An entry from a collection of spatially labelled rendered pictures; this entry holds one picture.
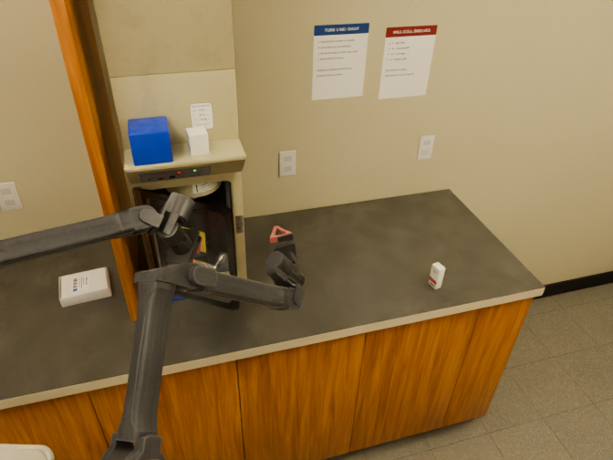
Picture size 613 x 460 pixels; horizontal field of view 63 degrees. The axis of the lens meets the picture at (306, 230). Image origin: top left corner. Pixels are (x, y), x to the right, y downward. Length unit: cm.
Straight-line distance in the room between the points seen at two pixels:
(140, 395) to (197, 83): 80
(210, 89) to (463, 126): 128
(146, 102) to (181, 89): 10
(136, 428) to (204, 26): 94
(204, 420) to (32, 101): 122
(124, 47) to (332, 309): 101
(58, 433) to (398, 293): 120
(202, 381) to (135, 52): 102
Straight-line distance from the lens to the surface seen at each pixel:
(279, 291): 135
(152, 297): 106
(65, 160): 200
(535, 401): 291
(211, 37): 139
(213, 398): 182
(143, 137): 135
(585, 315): 350
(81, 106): 135
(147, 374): 105
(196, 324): 170
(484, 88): 234
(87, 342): 174
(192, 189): 159
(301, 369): 181
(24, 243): 126
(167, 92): 143
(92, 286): 187
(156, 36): 138
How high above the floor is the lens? 217
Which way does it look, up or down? 36 degrees down
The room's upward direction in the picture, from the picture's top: 2 degrees clockwise
